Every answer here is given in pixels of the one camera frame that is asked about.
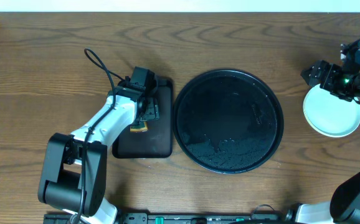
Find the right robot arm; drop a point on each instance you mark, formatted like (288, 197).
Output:
(344, 206)

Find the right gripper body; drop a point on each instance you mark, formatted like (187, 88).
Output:
(335, 81)

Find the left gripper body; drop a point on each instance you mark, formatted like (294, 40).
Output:
(151, 109)

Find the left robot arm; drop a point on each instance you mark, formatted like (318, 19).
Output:
(74, 172)

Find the yellow plate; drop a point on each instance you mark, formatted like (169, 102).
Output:
(331, 135)

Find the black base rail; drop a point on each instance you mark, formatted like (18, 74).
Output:
(144, 218)

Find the round black tray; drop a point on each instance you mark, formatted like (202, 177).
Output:
(228, 121)

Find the green and orange sponge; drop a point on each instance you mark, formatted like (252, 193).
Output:
(139, 127)

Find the light green plate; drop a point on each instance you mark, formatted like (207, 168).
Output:
(329, 113)

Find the black rectangular tray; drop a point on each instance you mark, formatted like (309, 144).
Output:
(156, 140)

